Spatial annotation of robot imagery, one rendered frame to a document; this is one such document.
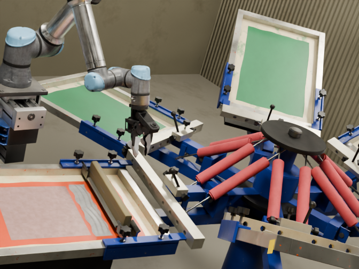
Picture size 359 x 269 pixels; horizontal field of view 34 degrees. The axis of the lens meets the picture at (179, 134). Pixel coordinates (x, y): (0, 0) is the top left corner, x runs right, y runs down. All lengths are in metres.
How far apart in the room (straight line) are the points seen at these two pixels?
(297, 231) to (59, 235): 0.90
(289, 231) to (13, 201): 1.07
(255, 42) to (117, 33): 2.95
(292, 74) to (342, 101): 2.52
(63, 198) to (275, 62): 1.78
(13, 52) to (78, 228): 0.79
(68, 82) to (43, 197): 1.27
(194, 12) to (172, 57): 0.58
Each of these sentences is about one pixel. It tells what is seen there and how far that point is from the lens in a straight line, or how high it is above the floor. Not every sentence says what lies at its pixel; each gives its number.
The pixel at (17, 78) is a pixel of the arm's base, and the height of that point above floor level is 1.30.
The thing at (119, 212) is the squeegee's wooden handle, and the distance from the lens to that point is 2.30.
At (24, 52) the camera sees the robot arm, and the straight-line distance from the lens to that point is 2.58.
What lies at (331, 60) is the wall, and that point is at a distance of 6.25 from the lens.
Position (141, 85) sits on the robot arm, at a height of 1.48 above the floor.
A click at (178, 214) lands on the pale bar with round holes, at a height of 1.04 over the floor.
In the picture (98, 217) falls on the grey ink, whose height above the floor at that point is 0.96.
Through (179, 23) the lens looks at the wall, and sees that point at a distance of 6.98.
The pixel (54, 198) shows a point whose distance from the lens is 2.46.
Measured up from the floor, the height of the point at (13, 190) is 0.96.
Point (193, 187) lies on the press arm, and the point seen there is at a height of 1.04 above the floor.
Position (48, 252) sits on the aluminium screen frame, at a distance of 2.12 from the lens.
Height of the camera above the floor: 2.28
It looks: 24 degrees down
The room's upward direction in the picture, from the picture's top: 17 degrees clockwise
